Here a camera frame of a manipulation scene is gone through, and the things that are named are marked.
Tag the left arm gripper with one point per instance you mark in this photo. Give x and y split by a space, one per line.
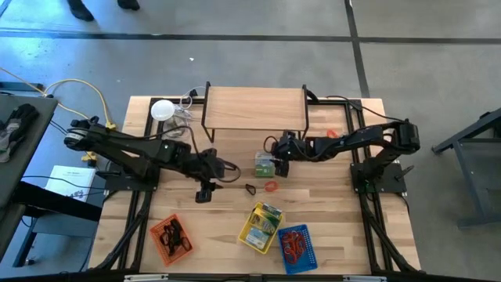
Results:
209 168

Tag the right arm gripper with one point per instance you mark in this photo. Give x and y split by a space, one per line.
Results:
287 147

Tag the yellow plastic basket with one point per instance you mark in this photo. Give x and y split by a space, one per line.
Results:
243 235

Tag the red coil wristband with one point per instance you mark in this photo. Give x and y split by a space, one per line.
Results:
293 246
296 232
291 261
284 243
266 186
306 247
299 256
332 133

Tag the small black orange-topped cup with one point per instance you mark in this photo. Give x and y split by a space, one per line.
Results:
172 232

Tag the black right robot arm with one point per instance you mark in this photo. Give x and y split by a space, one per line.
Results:
360 137

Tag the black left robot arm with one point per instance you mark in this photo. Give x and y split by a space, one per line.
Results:
129 147

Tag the wooden shelf riser black legs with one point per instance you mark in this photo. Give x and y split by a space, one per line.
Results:
254 107

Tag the white mushroom table lamp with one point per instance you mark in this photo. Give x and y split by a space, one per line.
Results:
162 109

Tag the orange plastic basket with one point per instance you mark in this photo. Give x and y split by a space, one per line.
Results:
172 260

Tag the blue plastic basket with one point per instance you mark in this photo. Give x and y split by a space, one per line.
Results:
309 262

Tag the yellow plug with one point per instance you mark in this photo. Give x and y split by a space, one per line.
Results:
110 126

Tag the white paper booklet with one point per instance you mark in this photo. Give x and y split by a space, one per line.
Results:
72 180

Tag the dark side table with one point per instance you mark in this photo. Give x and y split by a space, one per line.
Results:
35 156

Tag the person's foot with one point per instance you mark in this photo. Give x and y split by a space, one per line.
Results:
80 9
129 4

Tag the grey metal stand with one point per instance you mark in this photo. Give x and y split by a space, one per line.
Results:
481 172

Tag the grey work glove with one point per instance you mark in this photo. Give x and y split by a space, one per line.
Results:
17 125

